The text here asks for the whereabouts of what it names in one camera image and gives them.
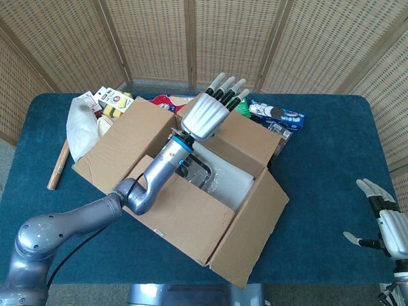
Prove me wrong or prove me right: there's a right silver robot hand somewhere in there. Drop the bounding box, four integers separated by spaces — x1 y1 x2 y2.
343 178 408 261

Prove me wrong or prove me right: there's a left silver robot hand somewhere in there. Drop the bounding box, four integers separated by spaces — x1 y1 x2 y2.
180 72 251 142

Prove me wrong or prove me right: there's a metal tray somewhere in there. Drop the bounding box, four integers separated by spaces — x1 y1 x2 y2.
173 152 213 192

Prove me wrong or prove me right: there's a red cardboard box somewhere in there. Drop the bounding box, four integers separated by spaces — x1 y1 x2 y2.
71 93 290 289

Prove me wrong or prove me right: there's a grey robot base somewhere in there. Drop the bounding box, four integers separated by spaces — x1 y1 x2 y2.
126 282 266 306

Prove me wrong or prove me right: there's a green box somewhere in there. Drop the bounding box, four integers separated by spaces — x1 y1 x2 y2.
235 97 251 119

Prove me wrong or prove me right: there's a blue Oreo cookie pack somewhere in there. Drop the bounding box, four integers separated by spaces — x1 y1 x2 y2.
248 99 305 132

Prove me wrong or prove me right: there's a clear plastic package in box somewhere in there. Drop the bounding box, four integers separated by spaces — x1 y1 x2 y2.
193 142 256 211

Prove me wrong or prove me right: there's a dark teal table top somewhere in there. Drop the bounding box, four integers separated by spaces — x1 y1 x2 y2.
0 92 396 285

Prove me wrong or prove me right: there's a clear box of brown cookies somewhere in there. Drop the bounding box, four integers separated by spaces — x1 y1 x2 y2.
267 122 293 157

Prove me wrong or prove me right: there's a blue red snack bag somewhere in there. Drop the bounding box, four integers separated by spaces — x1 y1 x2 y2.
148 94 179 114

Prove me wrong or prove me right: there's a bamboo folding screen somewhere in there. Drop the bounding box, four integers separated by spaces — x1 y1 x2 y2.
0 0 408 208

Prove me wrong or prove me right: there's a yellow sponge pack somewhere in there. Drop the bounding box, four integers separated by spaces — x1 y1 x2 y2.
95 86 135 119

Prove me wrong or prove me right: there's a small red white carton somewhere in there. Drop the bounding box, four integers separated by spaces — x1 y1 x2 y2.
78 91 103 117

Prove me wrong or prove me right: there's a white plastic bag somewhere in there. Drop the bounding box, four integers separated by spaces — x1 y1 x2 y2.
66 97 103 163

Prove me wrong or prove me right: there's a brown wooden stick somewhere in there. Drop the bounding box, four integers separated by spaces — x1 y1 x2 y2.
47 138 70 191

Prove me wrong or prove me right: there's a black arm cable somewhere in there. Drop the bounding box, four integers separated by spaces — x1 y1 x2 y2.
47 173 144 284

